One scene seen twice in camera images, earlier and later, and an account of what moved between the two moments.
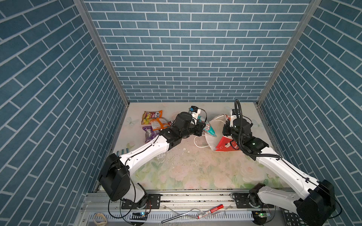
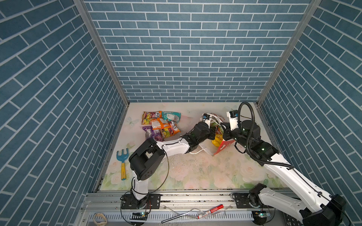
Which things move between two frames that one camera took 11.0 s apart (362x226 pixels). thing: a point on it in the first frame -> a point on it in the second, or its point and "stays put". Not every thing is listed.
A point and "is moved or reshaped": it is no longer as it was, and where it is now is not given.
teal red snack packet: x=208 y=128 is moved or reshaped
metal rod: x=180 y=215 stays put
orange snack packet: x=159 y=123 stays put
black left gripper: x=199 y=128 -> x=211 y=131
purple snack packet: x=150 y=133 stays put
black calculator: x=291 y=219 stays put
